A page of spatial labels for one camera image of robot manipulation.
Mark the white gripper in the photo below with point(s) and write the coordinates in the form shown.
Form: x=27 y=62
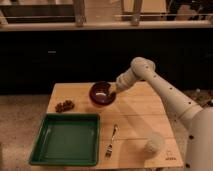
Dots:
x=125 y=81

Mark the dark red bowl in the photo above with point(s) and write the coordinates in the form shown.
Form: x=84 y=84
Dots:
x=100 y=93

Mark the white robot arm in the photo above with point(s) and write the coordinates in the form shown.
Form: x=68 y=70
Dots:
x=195 y=118

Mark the green plastic tray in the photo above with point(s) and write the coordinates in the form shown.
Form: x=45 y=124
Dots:
x=67 y=140

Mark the wooden table board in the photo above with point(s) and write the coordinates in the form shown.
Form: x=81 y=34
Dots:
x=138 y=112

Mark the brown grape bunch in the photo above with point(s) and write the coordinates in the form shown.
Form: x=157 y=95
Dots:
x=65 y=106

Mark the silver metal fork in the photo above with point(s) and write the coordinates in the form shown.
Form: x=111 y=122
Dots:
x=109 y=148

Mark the white paper cup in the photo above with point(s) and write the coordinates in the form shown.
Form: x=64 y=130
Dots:
x=155 y=143

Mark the dark counter cabinet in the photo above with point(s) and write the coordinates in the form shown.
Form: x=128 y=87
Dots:
x=34 y=57

